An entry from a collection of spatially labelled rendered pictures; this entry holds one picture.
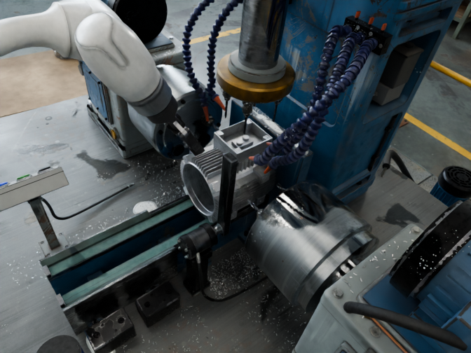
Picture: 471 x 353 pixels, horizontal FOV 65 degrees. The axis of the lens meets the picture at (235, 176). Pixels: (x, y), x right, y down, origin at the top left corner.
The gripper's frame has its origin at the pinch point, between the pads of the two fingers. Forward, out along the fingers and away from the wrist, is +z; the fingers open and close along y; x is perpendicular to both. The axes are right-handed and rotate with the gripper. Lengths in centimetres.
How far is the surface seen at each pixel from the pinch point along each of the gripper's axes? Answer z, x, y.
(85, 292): -1.7, 42.3, -11.4
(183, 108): 2.3, -5.4, 14.7
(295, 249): -1.0, 0.1, -38.6
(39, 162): 12, 42, 52
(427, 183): 126, -80, -23
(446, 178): 86, -70, -35
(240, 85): -16.5, -15.4, -9.7
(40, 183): -13.9, 33.4, 12.5
